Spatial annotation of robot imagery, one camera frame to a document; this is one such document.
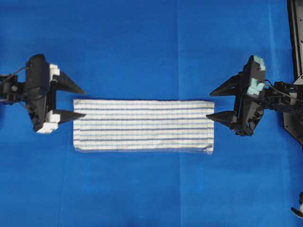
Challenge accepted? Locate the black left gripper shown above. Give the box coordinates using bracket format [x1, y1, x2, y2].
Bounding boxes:
[25, 54, 86, 134]

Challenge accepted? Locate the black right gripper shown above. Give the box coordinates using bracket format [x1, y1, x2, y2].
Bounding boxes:
[206, 55, 266, 136]

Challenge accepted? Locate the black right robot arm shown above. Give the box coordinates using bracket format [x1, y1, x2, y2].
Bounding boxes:
[207, 55, 303, 136]

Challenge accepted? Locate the black aluminium frame rail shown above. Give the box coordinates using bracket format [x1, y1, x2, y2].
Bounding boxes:
[287, 0, 303, 81]

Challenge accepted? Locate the blue white striped towel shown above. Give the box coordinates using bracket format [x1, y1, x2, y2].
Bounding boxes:
[73, 99, 214, 154]

